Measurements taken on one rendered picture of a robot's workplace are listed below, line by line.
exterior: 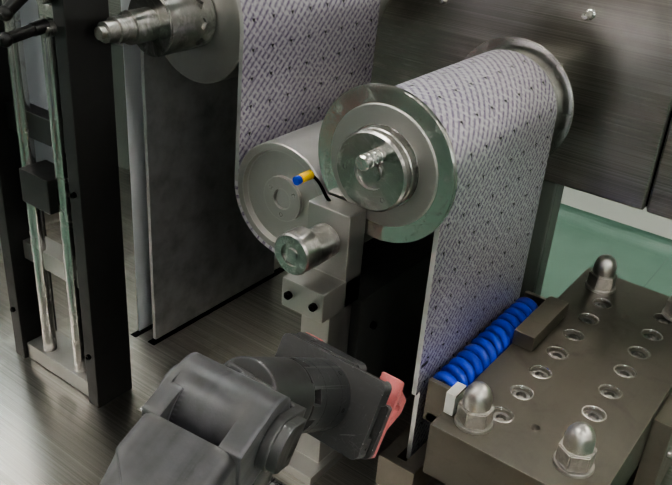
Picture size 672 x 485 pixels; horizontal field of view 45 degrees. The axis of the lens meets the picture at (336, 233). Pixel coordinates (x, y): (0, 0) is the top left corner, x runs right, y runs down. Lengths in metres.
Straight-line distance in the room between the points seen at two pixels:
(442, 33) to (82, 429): 0.64
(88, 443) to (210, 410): 0.47
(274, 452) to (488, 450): 0.31
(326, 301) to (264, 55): 0.26
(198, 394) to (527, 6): 0.66
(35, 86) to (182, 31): 0.19
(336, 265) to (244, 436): 0.32
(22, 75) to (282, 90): 0.27
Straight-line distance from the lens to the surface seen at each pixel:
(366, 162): 0.67
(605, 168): 1.00
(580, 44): 0.98
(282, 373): 0.56
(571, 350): 0.92
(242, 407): 0.49
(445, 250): 0.75
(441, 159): 0.69
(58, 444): 0.95
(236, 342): 1.08
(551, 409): 0.83
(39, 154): 0.95
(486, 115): 0.77
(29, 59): 0.91
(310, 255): 0.70
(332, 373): 0.62
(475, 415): 0.76
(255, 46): 0.82
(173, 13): 0.80
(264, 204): 0.85
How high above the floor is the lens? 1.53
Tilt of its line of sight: 28 degrees down
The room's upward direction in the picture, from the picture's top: 4 degrees clockwise
